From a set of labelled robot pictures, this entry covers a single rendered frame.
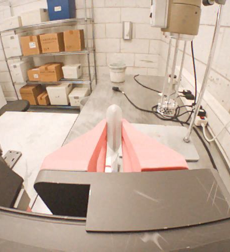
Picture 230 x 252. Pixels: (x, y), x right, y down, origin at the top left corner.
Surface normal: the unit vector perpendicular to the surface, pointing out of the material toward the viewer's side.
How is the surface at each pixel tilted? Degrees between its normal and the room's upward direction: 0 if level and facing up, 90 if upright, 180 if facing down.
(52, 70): 89
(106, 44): 90
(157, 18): 90
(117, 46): 90
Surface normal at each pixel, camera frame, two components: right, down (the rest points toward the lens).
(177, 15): -0.55, 0.50
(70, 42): 0.00, 0.58
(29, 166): 0.00, -0.81
